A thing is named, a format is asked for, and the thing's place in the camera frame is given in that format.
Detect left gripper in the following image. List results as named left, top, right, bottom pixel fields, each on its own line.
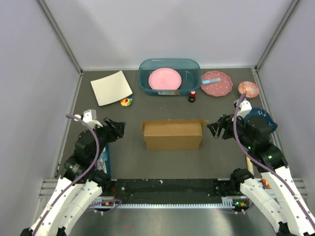
left=88, top=117, right=126, bottom=162

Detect multicolour flower toy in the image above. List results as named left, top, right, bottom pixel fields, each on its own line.
left=120, top=97, right=133, bottom=107

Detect wooden stick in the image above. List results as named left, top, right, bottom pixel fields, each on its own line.
left=246, top=156, right=254, bottom=175

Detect blue pink spoon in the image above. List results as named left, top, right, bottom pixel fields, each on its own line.
left=202, top=78, right=221, bottom=85

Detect blue packaged item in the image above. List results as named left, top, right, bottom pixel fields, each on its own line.
left=97, top=144, right=111, bottom=175

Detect white square plate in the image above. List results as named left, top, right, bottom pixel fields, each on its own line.
left=91, top=71, right=133, bottom=106

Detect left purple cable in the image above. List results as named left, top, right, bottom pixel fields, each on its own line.
left=31, top=114, right=123, bottom=236

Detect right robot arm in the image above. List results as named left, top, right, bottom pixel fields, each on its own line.
left=114, top=115, right=315, bottom=236

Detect red black stamp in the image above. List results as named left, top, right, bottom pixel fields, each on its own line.
left=188, top=90, right=196, bottom=103

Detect dark blue leaf dish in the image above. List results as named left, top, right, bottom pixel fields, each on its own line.
left=244, top=108, right=278, bottom=133

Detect brown cardboard box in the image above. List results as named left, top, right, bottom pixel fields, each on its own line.
left=141, top=119, right=208, bottom=150

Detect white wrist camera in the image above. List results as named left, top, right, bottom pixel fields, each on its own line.
left=74, top=109, right=103, bottom=129
left=237, top=99, right=252, bottom=118

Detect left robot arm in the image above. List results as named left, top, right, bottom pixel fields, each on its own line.
left=21, top=114, right=126, bottom=236

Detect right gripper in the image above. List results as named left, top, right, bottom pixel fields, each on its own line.
left=206, top=111, right=254, bottom=148

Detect teal plastic basin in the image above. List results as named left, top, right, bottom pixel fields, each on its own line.
left=138, top=59, right=201, bottom=96

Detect pink polka dot plate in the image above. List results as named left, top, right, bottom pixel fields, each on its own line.
left=201, top=71, right=233, bottom=97

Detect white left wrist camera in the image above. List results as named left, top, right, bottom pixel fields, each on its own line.
left=74, top=109, right=103, bottom=129

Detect pink round plate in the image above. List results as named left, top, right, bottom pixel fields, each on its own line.
left=148, top=68, right=182, bottom=90

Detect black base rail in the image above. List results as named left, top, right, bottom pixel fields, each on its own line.
left=105, top=178, right=249, bottom=199

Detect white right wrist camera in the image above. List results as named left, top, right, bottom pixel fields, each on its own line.
left=237, top=99, right=252, bottom=118

